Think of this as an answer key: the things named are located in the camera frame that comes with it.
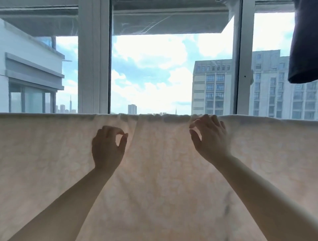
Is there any beige high-rise building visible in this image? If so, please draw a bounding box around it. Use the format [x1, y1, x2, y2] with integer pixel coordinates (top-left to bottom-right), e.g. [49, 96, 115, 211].
[191, 49, 318, 121]

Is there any white building with balcony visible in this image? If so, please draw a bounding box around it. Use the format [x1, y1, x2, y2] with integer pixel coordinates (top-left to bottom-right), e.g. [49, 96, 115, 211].
[0, 18, 65, 114]

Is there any wide white window post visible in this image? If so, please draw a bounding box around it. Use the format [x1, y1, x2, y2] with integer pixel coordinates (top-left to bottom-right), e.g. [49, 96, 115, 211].
[78, 0, 111, 114]

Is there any person's left forearm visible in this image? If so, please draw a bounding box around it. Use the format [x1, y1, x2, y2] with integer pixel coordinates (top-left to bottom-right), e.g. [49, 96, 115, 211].
[7, 168, 118, 241]

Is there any dark hanging garment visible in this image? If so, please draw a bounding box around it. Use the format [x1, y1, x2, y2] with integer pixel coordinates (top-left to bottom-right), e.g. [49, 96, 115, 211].
[287, 0, 318, 84]

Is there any narrow white window post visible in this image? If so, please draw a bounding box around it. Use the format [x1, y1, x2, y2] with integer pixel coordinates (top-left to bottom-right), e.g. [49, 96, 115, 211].
[233, 0, 256, 116]

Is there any person's right forearm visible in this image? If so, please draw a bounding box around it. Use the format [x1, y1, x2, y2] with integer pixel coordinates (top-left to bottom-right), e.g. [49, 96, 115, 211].
[216, 155, 318, 241]

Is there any person's left hand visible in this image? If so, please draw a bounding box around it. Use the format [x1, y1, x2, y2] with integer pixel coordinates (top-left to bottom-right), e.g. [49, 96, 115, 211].
[92, 125, 129, 172]

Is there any person's right hand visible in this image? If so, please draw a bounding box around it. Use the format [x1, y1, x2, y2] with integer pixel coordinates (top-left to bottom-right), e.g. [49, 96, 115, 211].
[189, 114, 233, 166]

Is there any pale patterned sheet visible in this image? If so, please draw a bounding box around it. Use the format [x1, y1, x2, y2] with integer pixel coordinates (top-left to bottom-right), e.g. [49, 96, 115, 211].
[0, 112, 318, 241]

